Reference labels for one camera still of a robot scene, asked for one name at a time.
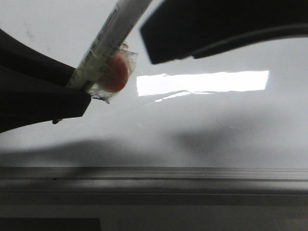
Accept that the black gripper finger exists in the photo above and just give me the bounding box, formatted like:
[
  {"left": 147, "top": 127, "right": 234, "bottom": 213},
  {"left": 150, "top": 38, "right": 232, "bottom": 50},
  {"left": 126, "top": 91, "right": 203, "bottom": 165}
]
[
  {"left": 140, "top": 0, "right": 308, "bottom": 64},
  {"left": 0, "top": 30, "right": 91, "bottom": 132}
]

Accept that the white dry-erase marker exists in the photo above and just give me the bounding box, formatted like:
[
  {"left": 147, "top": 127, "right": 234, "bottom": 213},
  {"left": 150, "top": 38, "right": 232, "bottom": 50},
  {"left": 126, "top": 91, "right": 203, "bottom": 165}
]
[{"left": 66, "top": 0, "right": 151, "bottom": 103}]

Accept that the white whiteboard with aluminium frame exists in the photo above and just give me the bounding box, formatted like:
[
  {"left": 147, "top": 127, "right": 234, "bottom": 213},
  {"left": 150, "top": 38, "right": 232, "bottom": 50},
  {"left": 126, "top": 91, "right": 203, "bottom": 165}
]
[{"left": 0, "top": 0, "right": 308, "bottom": 207}]

